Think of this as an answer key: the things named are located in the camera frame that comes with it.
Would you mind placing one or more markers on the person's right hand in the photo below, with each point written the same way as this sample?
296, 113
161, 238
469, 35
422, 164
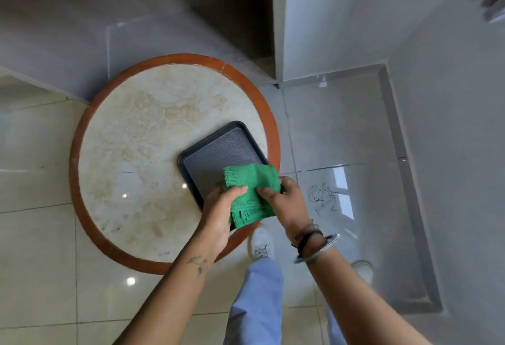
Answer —
290, 210

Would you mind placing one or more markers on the person's left hand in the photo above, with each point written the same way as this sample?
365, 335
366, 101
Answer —
215, 218

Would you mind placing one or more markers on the person's left thumb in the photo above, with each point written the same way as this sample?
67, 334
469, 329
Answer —
236, 191

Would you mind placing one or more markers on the person's right thumb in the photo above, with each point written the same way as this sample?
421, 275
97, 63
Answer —
267, 194

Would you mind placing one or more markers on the green microfibre cloth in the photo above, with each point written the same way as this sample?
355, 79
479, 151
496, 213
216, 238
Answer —
248, 179

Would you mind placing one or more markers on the person's right forearm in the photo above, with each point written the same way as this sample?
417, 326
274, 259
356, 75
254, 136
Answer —
355, 301

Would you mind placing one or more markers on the person's left forearm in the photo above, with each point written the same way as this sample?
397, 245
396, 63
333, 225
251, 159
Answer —
169, 297

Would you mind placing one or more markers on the black plastic tray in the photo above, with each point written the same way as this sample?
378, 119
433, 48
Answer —
221, 147

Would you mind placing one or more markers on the person's left white shoe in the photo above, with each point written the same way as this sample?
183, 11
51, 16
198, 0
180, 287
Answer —
261, 244

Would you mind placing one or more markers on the person's white shoe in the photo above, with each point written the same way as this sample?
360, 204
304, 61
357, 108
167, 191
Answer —
261, 244
363, 269

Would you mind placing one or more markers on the silver metal bangle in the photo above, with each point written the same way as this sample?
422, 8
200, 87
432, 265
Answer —
329, 244

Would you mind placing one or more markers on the person's left leg blue trousers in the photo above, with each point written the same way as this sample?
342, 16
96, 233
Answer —
256, 301

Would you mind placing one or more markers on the person's leg blue trousers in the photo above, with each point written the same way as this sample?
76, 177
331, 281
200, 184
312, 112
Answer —
334, 329
256, 301

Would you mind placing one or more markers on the round marble table wooden rim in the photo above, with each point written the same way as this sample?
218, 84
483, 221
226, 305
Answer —
134, 139

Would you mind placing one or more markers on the person's right white shoe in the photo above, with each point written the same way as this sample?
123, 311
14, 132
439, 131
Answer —
363, 269

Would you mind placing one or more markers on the person's right leg blue trousers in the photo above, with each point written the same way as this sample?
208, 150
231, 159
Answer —
334, 329

